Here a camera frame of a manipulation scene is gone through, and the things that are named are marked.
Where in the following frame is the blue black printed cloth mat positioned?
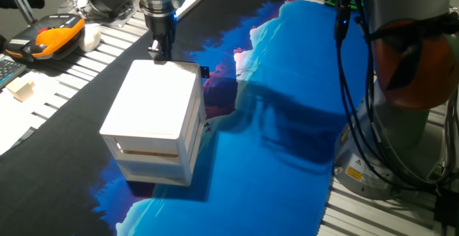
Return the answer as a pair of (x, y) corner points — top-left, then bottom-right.
(0, 0), (370, 236)

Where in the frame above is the black cable connector box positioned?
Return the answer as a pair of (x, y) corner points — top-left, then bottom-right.
(432, 188), (459, 230)

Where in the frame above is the brown wooden block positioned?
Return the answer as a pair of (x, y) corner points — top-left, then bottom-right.
(150, 151), (179, 159)
(121, 149), (151, 157)

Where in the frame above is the black strap tie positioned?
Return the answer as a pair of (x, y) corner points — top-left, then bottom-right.
(369, 11), (459, 92)

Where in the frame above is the grey reel base plate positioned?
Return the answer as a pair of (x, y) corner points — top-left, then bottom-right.
(57, 0), (146, 29)

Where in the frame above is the black computer keyboard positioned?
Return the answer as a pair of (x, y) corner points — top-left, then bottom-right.
(0, 54), (28, 90)

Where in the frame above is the aluminium profile bar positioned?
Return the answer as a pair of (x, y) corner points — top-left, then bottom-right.
(1, 0), (37, 26)

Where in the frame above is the white lumpy object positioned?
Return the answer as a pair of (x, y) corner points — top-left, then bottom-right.
(78, 23), (103, 53)

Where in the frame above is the orange black teach pendant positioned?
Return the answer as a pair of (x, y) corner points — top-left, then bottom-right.
(4, 13), (87, 62)

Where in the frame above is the pale wooden block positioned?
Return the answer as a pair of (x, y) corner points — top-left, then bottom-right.
(6, 77), (36, 103)

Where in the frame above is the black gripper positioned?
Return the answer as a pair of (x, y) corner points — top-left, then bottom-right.
(143, 12), (177, 64)

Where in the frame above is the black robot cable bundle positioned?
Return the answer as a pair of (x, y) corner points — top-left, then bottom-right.
(333, 0), (459, 196)

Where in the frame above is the white drawer cabinet frame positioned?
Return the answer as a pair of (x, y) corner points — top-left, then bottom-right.
(99, 59), (207, 187)

